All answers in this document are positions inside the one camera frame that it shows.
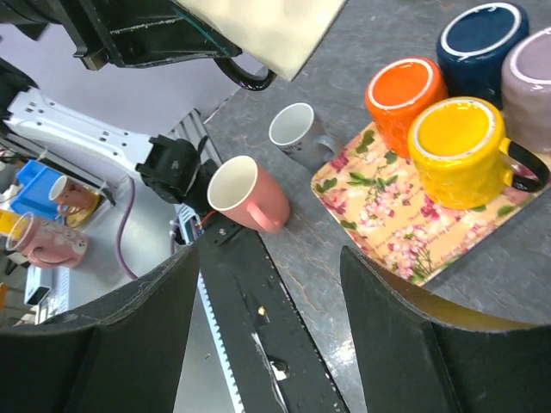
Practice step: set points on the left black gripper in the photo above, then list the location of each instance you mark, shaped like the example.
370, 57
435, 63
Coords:
127, 34

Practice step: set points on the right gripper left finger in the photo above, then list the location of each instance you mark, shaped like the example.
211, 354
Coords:
122, 352

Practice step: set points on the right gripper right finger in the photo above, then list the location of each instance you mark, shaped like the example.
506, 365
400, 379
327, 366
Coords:
418, 352

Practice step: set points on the yellow mug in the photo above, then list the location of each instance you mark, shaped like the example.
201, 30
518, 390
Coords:
464, 158

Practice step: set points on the orange mug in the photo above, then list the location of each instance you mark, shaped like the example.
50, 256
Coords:
398, 93

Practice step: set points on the purple mug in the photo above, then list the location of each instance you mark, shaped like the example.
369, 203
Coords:
526, 92

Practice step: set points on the dark blue mug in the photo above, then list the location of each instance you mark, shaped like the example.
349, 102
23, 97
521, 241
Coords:
472, 47

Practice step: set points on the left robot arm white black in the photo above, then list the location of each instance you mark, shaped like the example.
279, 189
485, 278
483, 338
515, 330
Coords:
172, 168

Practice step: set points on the pink mug outside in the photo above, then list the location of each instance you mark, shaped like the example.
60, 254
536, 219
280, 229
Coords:
46, 243

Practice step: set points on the small pink floral mug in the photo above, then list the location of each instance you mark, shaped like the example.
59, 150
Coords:
72, 197

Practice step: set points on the small grey white mug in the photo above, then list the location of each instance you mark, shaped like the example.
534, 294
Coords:
297, 132

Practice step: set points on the blue plastic bin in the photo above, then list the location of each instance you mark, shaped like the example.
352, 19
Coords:
37, 180

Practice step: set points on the floral placemat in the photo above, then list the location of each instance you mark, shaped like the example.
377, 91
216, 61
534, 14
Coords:
377, 198

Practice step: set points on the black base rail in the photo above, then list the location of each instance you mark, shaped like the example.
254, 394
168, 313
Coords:
275, 362

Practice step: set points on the light blue cable duct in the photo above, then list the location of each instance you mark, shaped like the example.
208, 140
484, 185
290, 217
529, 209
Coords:
206, 383

